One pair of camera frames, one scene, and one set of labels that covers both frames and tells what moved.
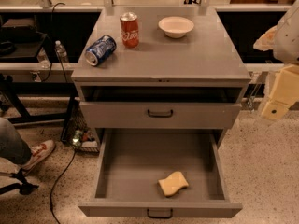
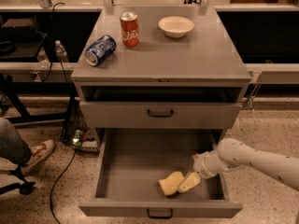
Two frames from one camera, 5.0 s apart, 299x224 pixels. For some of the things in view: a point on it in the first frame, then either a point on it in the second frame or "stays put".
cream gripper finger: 284,94 -> 207,164
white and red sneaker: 38,152 stays put
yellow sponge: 172,183 stays put
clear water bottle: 61,51 stays put
